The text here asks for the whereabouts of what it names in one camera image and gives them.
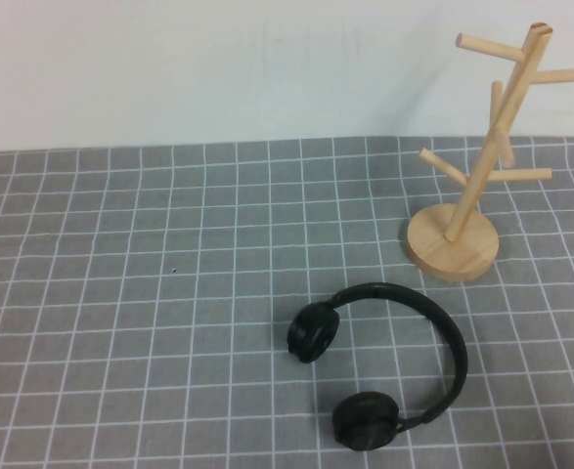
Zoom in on black over-ear headphones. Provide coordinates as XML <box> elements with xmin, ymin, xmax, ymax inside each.
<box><xmin>286</xmin><ymin>281</ymin><xmax>469</xmax><ymax>451</ymax></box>

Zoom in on wooden branched headphone stand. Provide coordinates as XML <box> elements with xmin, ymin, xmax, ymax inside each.
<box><xmin>406</xmin><ymin>21</ymin><xmax>574</xmax><ymax>283</ymax></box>

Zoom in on grey white-grid tablecloth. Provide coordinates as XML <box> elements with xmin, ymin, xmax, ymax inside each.
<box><xmin>0</xmin><ymin>135</ymin><xmax>574</xmax><ymax>469</ymax></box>

